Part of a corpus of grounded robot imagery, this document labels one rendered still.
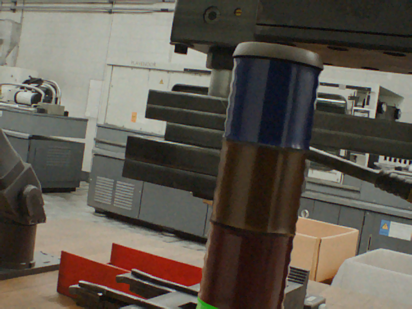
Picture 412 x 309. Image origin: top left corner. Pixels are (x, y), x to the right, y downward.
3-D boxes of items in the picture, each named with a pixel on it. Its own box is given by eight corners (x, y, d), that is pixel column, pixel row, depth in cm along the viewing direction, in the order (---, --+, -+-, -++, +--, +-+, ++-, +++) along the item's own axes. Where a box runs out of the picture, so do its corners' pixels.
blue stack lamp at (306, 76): (244, 138, 29) (255, 68, 29) (321, 151, 27) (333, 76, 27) (206, 134, 26) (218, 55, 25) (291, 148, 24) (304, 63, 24)
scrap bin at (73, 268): (109, 279, 93) (113, 241, 93) (255, 326, 82) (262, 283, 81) (55, 291, 83) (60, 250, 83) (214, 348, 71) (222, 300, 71)
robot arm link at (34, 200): (26, 186, 84) (53, 185, 89) (-16, 175, 88) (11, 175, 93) (21, 230, 84) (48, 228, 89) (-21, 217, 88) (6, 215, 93)
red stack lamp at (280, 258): (222, 283, 29) (233, 215, 29) (295, 303, 28) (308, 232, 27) (181, 297, 26) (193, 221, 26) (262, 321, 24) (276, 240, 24)
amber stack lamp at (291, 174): (233, 212, 29) (244, 141, 29) (308, 228, 27) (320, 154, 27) (194, 217, 26) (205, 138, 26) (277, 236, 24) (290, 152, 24)
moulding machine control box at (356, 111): (344, 153, 493) (351, 106, 491) (353, 154, 513) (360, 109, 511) (365, 156, 484) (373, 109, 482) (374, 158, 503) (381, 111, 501)
